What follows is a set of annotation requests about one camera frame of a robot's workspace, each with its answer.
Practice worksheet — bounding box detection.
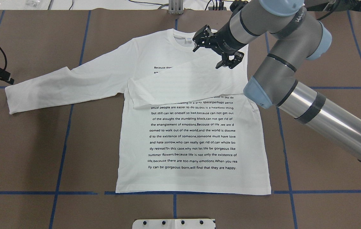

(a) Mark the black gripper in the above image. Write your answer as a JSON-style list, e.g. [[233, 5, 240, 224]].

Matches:
[[192, 25, 245, 69]]

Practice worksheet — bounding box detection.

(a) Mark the white long-sleeve printed shirt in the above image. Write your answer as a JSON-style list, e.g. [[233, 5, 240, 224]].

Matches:
[[5, 29, 271, 195]]

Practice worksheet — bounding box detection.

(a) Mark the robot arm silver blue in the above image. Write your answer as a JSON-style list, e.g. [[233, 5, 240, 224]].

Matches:
[[192, 0, 361, 163]]

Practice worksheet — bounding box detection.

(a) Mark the white camera mast with base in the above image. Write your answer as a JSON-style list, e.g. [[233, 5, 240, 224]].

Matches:
[[132, 219, 216, 229]]

